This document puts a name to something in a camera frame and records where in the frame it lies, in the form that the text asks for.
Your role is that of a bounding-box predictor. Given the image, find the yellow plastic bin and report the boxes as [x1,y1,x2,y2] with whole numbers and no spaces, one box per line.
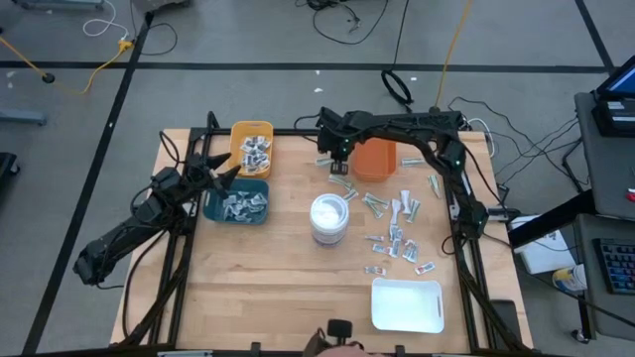
[228,120,275,179]

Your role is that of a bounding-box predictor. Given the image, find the person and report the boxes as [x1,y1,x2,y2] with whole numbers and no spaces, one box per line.
[302,330,371,357]

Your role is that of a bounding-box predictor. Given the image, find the black floor cable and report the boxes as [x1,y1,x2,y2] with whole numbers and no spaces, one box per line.
[295,0,391,48]
[444,96,584,197]
[129,12,179,59]

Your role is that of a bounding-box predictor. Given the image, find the white box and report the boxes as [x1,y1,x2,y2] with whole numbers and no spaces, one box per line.
[508,215,576,275]

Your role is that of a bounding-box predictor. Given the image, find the yellow hanging cable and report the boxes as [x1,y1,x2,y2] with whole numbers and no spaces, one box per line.
[435,0,472,109]

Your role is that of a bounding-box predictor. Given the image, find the black arm base cable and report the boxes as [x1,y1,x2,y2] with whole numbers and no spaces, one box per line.
[120,225,173,343]

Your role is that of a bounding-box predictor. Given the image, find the small black device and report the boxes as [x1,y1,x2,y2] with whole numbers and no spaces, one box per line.
[325,318,354,347]

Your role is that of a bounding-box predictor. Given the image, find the black monitor blue screen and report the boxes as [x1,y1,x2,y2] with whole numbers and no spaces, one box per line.
[589,63,635,139]

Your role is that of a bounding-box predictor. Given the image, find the dark grey low desk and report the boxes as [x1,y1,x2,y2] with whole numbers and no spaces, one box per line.
[573,212,635,342]

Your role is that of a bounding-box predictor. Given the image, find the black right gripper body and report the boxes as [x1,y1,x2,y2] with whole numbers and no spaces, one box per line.
[319,123,356,163]

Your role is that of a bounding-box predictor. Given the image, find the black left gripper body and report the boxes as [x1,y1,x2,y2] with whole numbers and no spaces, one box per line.
[184,153,222,196]

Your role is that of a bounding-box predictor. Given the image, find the black flat pad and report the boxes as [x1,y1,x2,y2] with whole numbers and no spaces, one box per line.
[488,298,523,351]

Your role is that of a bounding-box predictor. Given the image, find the white floor cable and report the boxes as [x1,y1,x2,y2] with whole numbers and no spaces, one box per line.
[81,0,131,42]

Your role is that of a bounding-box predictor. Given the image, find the black keyboard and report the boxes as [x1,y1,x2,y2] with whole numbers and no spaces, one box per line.
[591,236,635,296]

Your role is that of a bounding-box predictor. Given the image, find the white plastic bin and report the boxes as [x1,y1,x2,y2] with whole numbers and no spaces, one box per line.
[370,277,445,334]

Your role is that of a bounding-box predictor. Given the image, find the grey metal base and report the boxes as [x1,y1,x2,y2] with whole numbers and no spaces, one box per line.
[10,0,105,12]

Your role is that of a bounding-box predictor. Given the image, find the teal plastic bin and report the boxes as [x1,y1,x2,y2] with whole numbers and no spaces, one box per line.
[201,178,271,225]

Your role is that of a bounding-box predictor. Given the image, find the grey floor bar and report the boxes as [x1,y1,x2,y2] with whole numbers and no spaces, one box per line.
[0,109,49,127]

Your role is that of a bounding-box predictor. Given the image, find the black coiled hanging cable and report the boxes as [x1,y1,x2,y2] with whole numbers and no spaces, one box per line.
[379,0,414,113]

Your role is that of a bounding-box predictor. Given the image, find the grey green bag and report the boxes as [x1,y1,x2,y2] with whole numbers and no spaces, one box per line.
[131,0,192,12]

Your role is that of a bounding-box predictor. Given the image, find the black desk beam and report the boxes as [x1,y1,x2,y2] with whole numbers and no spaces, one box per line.
[510,190,596,249]

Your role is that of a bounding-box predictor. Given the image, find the black chair base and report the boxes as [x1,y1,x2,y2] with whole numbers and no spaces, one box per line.
[0,152,21,199]

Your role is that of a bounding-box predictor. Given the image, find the yellow floor extension cable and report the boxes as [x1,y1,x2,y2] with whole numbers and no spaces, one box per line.
[0,37,135,96]

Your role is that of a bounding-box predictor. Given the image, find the orange plastic bin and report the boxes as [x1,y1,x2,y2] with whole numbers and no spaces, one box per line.
[350,137,398,182]

